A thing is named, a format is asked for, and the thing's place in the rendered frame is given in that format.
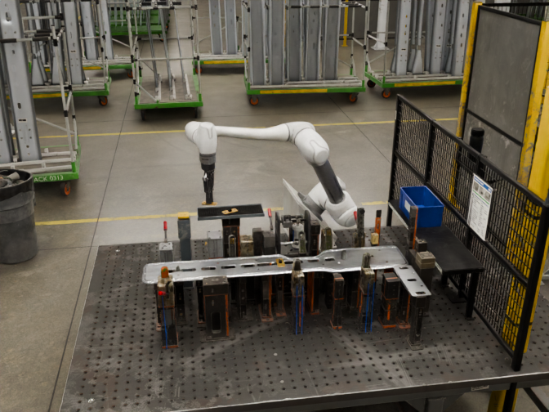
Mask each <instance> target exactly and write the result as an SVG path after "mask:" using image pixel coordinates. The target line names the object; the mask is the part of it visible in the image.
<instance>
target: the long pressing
mask: <svg viewBox="0 0 549 412"><path fill-rule="evenodd" d="M342 250H346V252H347V259H346V260H342V259H341V251H342ZM379 250H380V251H379ZM364 253H370V256H372V255H373V257H371V260H370V266H371V268H372V269H373V270H380V269H391V268H394V266H407V265H409V263H408V261H407V259H406V258H405V256H404V255H403V254H402V253H401V251H400V250H399V249H398V248H397V247H396V246H394V245H384V246H372V247H361V248H349V249H328V250H324V251H323V252H322V253H320V254H319V255H317V256H313V257H300V259H301V261H303V263H301V269H302V271H303V272H314V271H326V272H332V273H338V272H348V271H360V269H361V264H362V259H363V254H364ZM278 258H282V259H283V261H284V262H293V259H294V257H286V256H284V255H282V254H273V255H261V256H250V257H228V258H216V259H204V260H193V261H181V262H159V263H149V264H146V265H145V266H144V268H143V274H142V282H143V283H144V284H157V283H158V276H159V275H161V267H162V266H167V267H168V270H169V271H173V270H175V272H173V273H169V275H172V276H173V283H174V282H185V281H196V280H203V277H209V276H220V275H227V279H228V278H239V277H249V276H260V275H281V274H292V264H285V266H283V267H278V265H273V266H258V265H257V264H262V263H273V262H276V260H275V259H278ZM329 258H333V259H334V261H325V260H324V259H329ZM256 260H257V261H256ZM309 260H319V261H318V262H308V261H309ZM276 263H277V262H276ZM251 264H254V265H255V266H251V267H241V266H242V265H251ZM322 264H324V265H322ZM177 266H179V267H180V270H184V269H195V270H196V271H185V272H182V271H176V267H177ZM222 266H235V268H229V269H221V267H222ZM206 267H215V268H216V269H215V270H206V271H202V268H206ZM258 269H259V270H258Z"/></svg>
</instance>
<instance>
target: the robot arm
mask: <svg viewBox="0 0 549 412"><path fill-rule="evenodd" d="M185 135H186V137H187V138H188V139H189V140H190V141H191V142H193V143H194V144H195V145H196V146H197V147H198V148H199V161H200V162H201V169H202V170H203V171H204V177H203V188H204V192H205V193H206V204H211V203H212V202H213V194H212V190H214V189H213V187H214V172H215V171H214V169H215V162H216V147H217V137H237V138H245V139H253V140H265V141H290V142H291V143H293V144H294V145H295V146H296V147H297V148H298V149H299V151H300V153H301V155H302V156H303V157H304V159H305V160H306V162H307V163H308V164H309V165H311V166H312V167H313V169H314V170H315V173H316V175H317V177H318V179H319V181H320V183H318V184H317V185H316V186H315V187H314V188H313V189H312V190H311V192H310V193H309V194H308V195H303V194H302V193H301V192H298V193H297V195H298V196H299V198H300V199H301V201H302V203H303V204H304V205H305V206H306V207H307V208H308V209H309V210H310V211H311V212H312V213H313V214H314V215H315V216H316V217H317V218H318V219H319V220H320V221H323V218H322V217H321V214H322V213H323V212H324V211H325V210H327V211H328V213H329V215H330V216H331V217H332V218H333V220H334V221H335V222H336V223H338V224H339V225H341V226H344V227H352V226H354V225H355V224H356V222H355V217H354V211H357V207H356V205H355V203H354V201H353V200H352V198H351V197H350V195H349V194H348V193H347V192H346V185H345V183H344V182H343V181H342V180H341V179H340V178H339V177H337V176H336V174H335V172H334V171H333V168H332V166H331V164H330V162H329V160H328V156H329V148H328V145H327V143H326V142H325V141H324V139H323V138H322V137H321V136H320V135H319V134H318V133H317V132H316V131H315V127H314V126H313V125H312V124H311V123H307V122H291V123H284V124H280V125H278V126H275V127H272V128H263V129H257V128H233V127H220V126H214V125H213V124H212V123H209V122H204V123H201V122H190V123H188V124H187V125H186V126H185Z"/></svg>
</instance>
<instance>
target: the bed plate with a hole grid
mask: <svg viewBox="0 0 549 412"><path fill-rule="evenodd" d="M407 238H408V229H407V228H406V227H405V225H402V226H381V229H380V240H379V246H384V245H394V246H396V247H397V248H398V249H399V250H400V251H401V253H402V254H403V255H404V256H405V254H406V245H407ZM160 243H164V241H163V242H150V243H139V244H115V245H103V246H98V249H97V253H96V259H95V262H94V267H93V269H92V274H91V279H90V283H89V287H88V291H87V296H86V301H85V304H84V308H83V314H82V318H81V321H80V325H79V329H78V335H77V338H76V343H75V346H74V352H73V356H72V360H71V363H70V367H69V373H68V377H67V380H66V384H65V390H64V394H63V398H62V403H61V406H60V412H243V411H250V410H265V409H273V408H281V407H289V406H297V405H311V404H319V403H327V402H334V401H349V400H358V399H365V398H373V397H381V396H395V395H403V394H411V393H419V392H433V391H442V390H449V389H457V388H465V387H479V386H488V385H495V384H504V383H518V382H526V381H534V380H541V379H549V301H548V300H546V299H545V298H544V297H543V296H542V295H541V294H540V293H539V292H538V300H537V304H536V308H535V312H534V316H533V323H532V328H531V332H530V336H529V343H528V347H527V352H526V353H523V358H522V362H521V367H520V371H514V370H513V369H512V368H511V362H512V359H511V357H510V356H509V355H508V353H507V352H506V351H505V349H504V348H503V347H502V345H501V344H500V343H499V341H498V340H497V339H496V338H495V337H494V336H493V334H492V333H491V332H490V330H489V329H488V328H487V326H486V325H485V324H484V322H483V321H482V320H481V319H480V318H479V316H478V315H477V314H476V313H475V311H474V310H473V313H472V316H473V318H474V319H475V320H467V319H466V318H465V316H464V315H463V314H462V313H463V312H466V302H461V303H451V301H450V300H449V298H448V297H447V296H446V293H454V292H458V289H457V288H456V287H455V286H454V284H453V283H452V281H451V280H450V279H449V278H448V281H447V284H448V285H449V287H446V288H443V287H442V286H441V284H440V283H439V280H441V276H442V273H441V272H440V270H439V269H438V268H437V267H436V265H435V268H434V271H433V279H432V286H431V297H430V305H429V311H428V312H427V313H428V314H429V317H423V319H422V332H421V339H420V342H421V344H422V345H423V347H424V349H423V350H418V351H412V350H411V348H410V346H409V345H408V343H407V341H406V340H405V337H408V336H409V335H410V329H400V328H399V326H398V325H397V324H396V322H395V324H396V327H394V328H393V329H383V327H382V325H380V324H379V322H378V320H376V319H377V318H378V317H379V316H380V306H381V303H382V292H381V290H382V277H383V273H384V269H380V270H377V283H376V288H375V289H374V295H373V317H372V332H366V333H363V334H359V333H358V331H359V327H358V325H357V324H356V323H355V322H356V321H357V317H358V311H350V309H349V307H348V306H347V304H346V308H342V309H341V316H342V318H341V325H342V328H345V329H344V331H343V329H338V330H337V329H333V328H332V327H331V326H330V325H329V323H328V320H331V314H332V310H333V309H327V308H326V306H325V303H324V298H325V293H319V314H318V315H311V314H310V312H309V309H308V306H307V304H306V301H307V295H305V296H306V298H305V315H304V322H303V323H304V324H303V327H304V329H305V331H306V334H304V336H302V335H295V334H292V333H290V332H291V331H289V329H288V328H289V327H288V325H287V324H290V323H291V308H292V296H286V297H283V305H284V309H285V311H286V314H287V316H279V317H277V316H276V313H275V308H274V303H275V302H276V298H271V312H272V315H273V318H274V321H273V322H261V315H260V312H259V307H258V304H259V303H261V294H260V293H258V294H256V297H255V299H256V300H255V303H253V304H250V303H249V304H247V303H246V305H247V307H251V310H252V318H253V321H244V322H233V321H232V315H231V311H230V322H229V329H232V328H234V331H235V336H236V339H235V340H227V341H217V342H208V343H201V342H200V333H199V331H204V330H206V328H197V317H196V309H198V297H197V287H196V282H194V289H184V297H185V313H188V325H180V326H177V333H178V334H180V337H181V341H180V342H178V347H179V348H168V349H166V350H165V349H163V350H162V352H161V350H160V347H161V346H162V341H161V340H160V339H162V335H161V331H159V332H158V331H156V323H157V306H156V297H155V290H154V284H144V283H143V282H142V274H143V268H144V266H145V265H146V264H149V263H159V262H160V253H159V244H160Z"/></svg>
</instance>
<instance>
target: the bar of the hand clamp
mask: <svg viewBox="0 0 549 412"><path fill-rule="evenodd" d="M364 213H365V210H364V207H357V234H358V238H359V231H362V238H363V237H364Z"/></svg>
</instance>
